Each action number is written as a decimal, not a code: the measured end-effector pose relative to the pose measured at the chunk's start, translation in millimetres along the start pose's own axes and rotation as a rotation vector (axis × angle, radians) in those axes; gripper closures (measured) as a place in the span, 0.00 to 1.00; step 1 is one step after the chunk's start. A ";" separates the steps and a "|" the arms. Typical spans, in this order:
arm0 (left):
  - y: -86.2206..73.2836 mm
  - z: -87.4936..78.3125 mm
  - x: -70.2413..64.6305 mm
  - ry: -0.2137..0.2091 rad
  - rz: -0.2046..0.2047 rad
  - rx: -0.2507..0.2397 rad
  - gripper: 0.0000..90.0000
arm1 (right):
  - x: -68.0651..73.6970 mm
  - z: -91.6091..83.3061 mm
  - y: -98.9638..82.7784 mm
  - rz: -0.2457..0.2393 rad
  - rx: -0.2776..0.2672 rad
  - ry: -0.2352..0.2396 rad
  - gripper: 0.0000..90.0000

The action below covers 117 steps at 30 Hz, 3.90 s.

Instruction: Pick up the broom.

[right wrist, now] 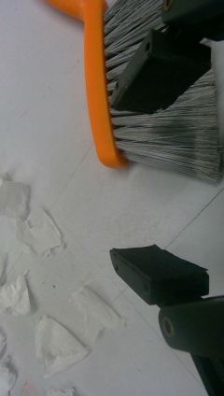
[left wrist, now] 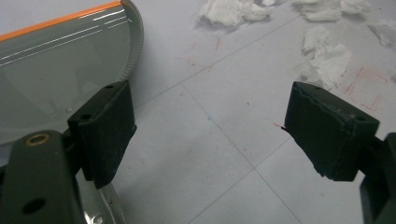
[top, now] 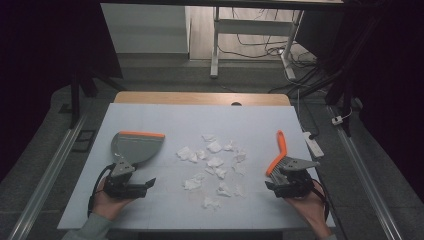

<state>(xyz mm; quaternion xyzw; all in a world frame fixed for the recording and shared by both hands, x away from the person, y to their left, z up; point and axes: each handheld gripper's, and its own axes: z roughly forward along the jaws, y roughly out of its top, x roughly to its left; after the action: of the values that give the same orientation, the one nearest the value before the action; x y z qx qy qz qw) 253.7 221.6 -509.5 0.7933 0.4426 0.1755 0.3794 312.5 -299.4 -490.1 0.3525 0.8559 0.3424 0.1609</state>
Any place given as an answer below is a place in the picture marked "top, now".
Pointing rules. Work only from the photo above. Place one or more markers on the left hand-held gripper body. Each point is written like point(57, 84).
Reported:
point(124, 186)

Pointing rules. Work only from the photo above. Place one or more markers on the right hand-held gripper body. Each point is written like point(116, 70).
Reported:
point(295, 183)

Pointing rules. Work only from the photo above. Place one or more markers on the grey dustpan with orange edge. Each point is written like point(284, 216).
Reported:
point(138, 148)

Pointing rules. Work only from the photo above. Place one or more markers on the orange brush with grey bristles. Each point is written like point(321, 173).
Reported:
point(281, 146)

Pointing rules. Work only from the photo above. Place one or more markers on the pile of white paper scraps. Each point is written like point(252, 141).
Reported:
point(215, 162)

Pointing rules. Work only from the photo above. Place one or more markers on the person's left hand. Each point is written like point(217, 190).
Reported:
point(106, 205)

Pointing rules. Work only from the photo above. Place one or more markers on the person's right hand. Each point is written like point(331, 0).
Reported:
point(311, 210)

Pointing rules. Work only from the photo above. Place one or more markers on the white power strip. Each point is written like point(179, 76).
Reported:
point(313, 145)

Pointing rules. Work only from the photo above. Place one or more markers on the black floor plate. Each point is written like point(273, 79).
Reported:
point(84, 140)

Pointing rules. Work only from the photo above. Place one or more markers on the white table mat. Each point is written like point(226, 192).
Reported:
point(186, 120)

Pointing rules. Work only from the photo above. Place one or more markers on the small white plug adapter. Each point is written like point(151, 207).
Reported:
point(337, 120)

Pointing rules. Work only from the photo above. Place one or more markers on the wooden table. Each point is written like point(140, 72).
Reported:
point(186, 98)

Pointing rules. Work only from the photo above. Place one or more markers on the black stand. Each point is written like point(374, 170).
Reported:
point(75, 96)
point(346, 90)

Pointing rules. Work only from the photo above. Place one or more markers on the dark curtain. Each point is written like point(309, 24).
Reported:
point(393, 83)
point(36, 60)

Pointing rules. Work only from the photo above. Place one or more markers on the white cabinet panel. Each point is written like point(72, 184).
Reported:
point(143, 28)

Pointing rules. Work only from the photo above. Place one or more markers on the aluminium rail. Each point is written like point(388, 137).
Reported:
point(366, 180)
point(46, 180)

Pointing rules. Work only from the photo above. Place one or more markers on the white desk frame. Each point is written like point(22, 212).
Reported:
point(253, 26)

